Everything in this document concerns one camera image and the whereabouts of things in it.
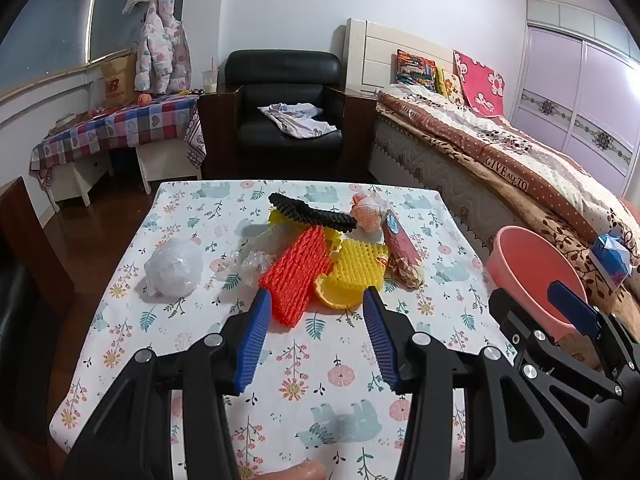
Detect white bed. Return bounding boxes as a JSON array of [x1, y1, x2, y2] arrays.
[[345, 17, 640, 361]]

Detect pink floral pillow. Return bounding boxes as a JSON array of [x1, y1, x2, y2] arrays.
[[452, 50, 506, 118]]

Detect yellow floral pillow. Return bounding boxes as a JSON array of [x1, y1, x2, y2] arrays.
[[436, 67, 466, 106]]

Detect white stool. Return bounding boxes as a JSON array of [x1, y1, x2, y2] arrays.
[[136, 139, 203, 195], [47, 152, 113, 211]]

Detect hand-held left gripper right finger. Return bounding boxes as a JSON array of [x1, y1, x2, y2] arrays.
[[362, 285, 583, 480]]

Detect pink printed puffer jacket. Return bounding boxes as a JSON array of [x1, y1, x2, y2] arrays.
[[135, 0, 192, 93]]

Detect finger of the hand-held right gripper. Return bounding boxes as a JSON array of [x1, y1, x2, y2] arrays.
[[546, 280, 640, 361], [487, 287, 626, 411]]

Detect plastic cup with straw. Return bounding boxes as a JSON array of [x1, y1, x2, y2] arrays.
[[201, 57, 219, 94]]

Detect white printed cloth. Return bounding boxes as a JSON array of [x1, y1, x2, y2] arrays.
[[257, 102, 338, 139]]

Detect blue tissue pack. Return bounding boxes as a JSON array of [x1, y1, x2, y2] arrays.
[[590, 232, 633, 288]]

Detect checked tablecloth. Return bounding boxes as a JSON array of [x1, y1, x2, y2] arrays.
[[29, 92, 207, 181]]

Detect clear bubble wrap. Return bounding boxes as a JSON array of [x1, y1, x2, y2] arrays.
[[227, 225, 301, 286]]

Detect purple sliding door wardrobe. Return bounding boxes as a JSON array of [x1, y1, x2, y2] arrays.
[[510, 0, 640, 196]]

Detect brown paper bag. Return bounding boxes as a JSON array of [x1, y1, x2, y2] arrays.
[[100, 47, 140, 108]]

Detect black foam fruit net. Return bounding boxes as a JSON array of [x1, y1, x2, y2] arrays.
[[268, 192, 358, 233]]

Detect large yellow foam fruit net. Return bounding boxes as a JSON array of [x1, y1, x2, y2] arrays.
[[327, 237, 391, 296]]

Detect red snack packet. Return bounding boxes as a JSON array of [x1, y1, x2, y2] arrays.
[[381, 210, 426, 289]]

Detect brown and white dotted quilt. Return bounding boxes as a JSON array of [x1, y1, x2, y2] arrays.
[[375, 82, 640, 271]]

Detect white plastic bag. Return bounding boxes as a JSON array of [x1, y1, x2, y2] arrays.
[[144, 237, 203, 298]]

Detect floral tablecloth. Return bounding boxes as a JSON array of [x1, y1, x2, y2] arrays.
[[47, 179, 518, 480]]

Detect person's left hand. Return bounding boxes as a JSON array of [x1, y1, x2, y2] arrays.
[[262, 461, 327, 480]]

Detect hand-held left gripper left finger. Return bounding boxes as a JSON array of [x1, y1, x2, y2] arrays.
[[60, 287, 273, 480]]

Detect colourful patterned pillow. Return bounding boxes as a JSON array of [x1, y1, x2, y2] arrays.
[[396, 49, 437, 92]]

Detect pink plastic basin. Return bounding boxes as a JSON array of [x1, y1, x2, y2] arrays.
[[486, 226, 588, 337]]

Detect black leather armchair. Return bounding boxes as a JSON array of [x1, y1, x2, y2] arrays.
[[199, 50, 377, 181]]

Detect arched window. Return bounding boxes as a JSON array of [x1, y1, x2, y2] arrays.
[[0, 0, 191, 103]]

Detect orange peel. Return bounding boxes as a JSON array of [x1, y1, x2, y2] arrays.
[[313, 272, 363, 309]]

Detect brown leaf pattern blanket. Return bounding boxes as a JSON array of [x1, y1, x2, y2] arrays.
[[440, 157, 640, 346]]

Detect red foam fruit net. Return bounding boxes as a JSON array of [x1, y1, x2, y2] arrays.
[[257, 225, 333, 328]]

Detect orange and white snack wrapper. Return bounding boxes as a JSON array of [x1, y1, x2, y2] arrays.
[[350, 192, 396, 233]]

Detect dark wooden chair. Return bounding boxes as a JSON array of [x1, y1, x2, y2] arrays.
[[0, 176, 76, 321]]

